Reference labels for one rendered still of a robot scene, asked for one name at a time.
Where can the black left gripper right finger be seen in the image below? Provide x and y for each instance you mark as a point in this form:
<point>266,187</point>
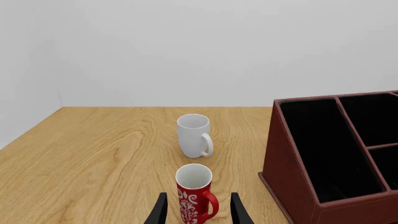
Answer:
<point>238,211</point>

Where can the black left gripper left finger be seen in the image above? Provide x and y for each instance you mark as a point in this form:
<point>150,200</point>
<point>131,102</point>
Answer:
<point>159,211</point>

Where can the red-brown desk caddy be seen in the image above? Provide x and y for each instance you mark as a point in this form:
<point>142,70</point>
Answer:
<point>329,158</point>

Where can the red patterned mug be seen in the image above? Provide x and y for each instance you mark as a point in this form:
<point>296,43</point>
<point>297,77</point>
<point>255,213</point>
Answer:
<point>191,205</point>

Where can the plain white mug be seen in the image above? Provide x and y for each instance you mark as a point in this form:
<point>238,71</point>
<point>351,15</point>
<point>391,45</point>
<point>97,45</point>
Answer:
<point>192,137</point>

